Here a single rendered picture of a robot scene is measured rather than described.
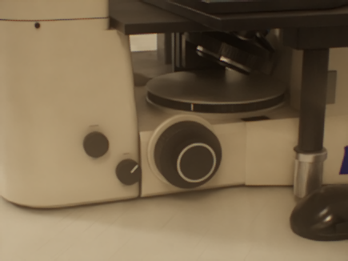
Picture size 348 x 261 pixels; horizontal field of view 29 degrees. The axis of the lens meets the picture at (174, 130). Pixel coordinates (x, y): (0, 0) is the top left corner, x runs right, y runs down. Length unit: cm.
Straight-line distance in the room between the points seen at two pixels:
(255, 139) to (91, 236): 20
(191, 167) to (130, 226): 8
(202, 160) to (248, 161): 8
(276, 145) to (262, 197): 6
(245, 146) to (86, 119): 17
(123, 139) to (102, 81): 6
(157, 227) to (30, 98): 16
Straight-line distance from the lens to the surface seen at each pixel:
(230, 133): 69
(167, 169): 65
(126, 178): 66
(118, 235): 62
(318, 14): 59
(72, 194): 67
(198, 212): 66
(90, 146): 64
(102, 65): 64
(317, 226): 62
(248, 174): 72
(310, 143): 66
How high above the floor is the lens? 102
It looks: 17 degrees down
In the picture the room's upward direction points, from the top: straight up
